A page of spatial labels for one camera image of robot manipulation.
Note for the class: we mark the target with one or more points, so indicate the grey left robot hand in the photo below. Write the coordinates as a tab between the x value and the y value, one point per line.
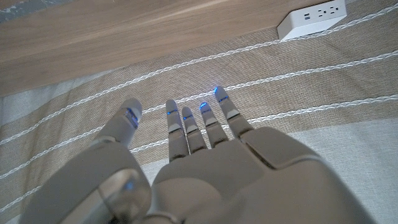
217	186

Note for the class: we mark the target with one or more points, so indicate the beige striped backdrop cloth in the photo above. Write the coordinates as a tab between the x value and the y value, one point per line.
280	87

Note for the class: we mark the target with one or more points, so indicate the white power strip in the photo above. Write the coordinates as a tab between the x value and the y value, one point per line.
311	19

